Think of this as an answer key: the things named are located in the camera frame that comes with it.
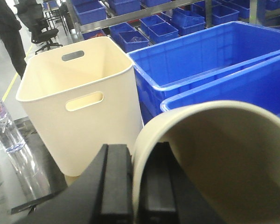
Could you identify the cream plastic bin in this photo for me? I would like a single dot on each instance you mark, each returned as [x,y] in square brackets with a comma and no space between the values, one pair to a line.
[79,97]

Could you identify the large blue bin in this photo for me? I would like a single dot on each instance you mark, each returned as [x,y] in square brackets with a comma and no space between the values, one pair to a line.
[258,84]
[178,65]

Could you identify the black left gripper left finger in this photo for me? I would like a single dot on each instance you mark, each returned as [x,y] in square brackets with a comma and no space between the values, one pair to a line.
[102,194]

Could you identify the beige plastic cup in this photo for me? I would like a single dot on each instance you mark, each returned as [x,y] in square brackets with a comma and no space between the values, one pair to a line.
[229,149]

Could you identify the person in dark clothes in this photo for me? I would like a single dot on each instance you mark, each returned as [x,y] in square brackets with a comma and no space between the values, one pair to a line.
[10,35]

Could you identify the far large blue bin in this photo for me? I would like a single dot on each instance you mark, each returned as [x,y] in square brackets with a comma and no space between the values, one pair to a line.
[178,65]

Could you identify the black office chair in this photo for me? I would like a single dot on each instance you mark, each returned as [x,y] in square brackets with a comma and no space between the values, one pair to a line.
[41,34]

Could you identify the metal shelf with blue bins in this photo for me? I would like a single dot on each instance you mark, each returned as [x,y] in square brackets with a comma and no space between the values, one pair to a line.
[134,24]

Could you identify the near large blue bin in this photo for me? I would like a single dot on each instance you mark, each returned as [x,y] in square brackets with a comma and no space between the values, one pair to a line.
[258,84]

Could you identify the clear plastic water bottle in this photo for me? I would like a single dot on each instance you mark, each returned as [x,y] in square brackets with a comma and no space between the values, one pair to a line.
[20,156]

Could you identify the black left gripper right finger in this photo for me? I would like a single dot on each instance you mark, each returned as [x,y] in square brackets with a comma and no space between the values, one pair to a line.
[168,196]

